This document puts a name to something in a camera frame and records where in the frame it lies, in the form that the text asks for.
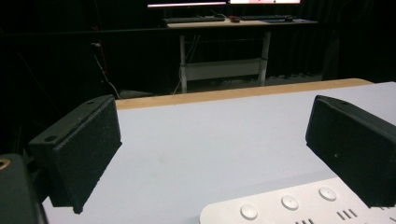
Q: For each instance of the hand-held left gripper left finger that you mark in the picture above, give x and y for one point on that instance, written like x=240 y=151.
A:
x=84 y=146

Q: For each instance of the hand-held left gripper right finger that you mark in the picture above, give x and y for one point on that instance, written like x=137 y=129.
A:
x=351 y=146

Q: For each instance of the white power strip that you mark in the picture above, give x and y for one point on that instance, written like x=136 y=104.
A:
x=280 y=205

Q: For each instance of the blue mouse pad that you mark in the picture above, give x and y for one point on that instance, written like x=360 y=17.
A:
x=280 y=21

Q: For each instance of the wooden desk with white legs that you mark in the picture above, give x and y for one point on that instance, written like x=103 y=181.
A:
x=218 y=69

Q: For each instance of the black keyboard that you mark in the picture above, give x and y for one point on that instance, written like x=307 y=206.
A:
x=264 y=17
x=193 y=19

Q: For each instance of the computer monitor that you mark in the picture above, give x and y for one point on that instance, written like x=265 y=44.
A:
x=264 y=1
x=186 y=4

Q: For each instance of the red and black mouse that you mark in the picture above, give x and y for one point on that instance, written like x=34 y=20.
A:
x=235 y=19

